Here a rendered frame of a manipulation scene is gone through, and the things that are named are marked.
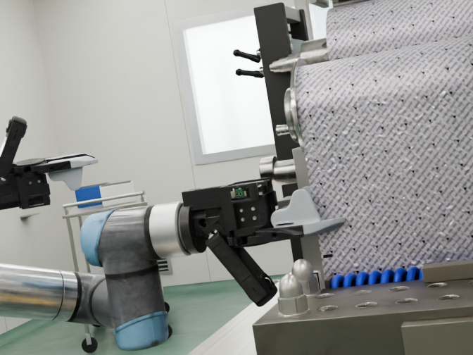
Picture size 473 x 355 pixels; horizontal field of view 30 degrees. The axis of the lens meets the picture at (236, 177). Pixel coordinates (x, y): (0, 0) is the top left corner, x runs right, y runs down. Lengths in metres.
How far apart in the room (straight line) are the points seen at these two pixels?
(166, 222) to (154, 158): 6.12
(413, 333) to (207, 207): 0.37
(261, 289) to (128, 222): 0.20
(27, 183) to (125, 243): 0.49
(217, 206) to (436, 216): 0.28
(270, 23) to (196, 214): 0.44
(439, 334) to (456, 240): 0.22
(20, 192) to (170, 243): 0.54
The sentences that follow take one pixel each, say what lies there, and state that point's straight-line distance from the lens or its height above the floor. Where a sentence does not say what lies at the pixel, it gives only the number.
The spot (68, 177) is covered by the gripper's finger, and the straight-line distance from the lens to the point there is 1.66.
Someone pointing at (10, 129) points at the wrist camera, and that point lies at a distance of 1.65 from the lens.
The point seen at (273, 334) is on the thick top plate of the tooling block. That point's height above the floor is 1.02.
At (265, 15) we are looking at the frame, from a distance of 1.50.
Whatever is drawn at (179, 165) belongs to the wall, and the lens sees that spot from 7.21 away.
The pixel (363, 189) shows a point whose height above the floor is 1.14.
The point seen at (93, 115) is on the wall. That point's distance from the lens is 7.51.
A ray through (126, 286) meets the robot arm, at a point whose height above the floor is 1.06.
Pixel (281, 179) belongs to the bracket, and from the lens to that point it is 1.23.
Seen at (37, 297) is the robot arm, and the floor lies 1.05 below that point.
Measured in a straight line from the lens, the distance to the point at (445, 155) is 1.11.
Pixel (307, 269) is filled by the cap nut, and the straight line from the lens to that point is 1.08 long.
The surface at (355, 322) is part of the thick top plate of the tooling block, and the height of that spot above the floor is 1.02.
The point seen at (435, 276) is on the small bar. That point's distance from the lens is 1.07.
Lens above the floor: 1.24
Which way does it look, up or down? 3 degrees down
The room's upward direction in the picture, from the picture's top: 9 degrees counter-clockwise
